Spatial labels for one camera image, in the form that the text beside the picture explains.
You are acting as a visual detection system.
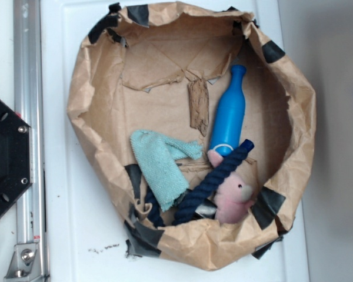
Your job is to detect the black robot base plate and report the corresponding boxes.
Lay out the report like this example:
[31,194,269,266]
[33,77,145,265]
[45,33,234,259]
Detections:
[0,100,32,218]

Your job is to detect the blue plastic bottle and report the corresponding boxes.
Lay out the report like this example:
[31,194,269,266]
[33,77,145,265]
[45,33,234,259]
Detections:
[209,65,247,157]

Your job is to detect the pink plush toy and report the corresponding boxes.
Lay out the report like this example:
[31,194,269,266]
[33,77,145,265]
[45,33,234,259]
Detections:
[207,149,257,224]

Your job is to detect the metal corner bracket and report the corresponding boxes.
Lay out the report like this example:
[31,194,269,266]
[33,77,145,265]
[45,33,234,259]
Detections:
[3,243,40,281]

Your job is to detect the aluminium rail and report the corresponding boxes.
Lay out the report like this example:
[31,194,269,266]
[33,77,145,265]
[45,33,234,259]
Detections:
[14,1,49,281]

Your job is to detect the brown paper bag bin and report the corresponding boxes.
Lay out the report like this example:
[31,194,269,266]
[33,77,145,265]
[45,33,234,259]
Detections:
[67,2,316,270]

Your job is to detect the light teal cloth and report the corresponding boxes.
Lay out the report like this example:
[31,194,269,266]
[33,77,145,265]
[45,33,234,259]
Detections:
[130,130,202,212]

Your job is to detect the dark blue rope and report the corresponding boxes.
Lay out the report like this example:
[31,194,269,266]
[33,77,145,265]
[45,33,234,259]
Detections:
[144,139,255,228]

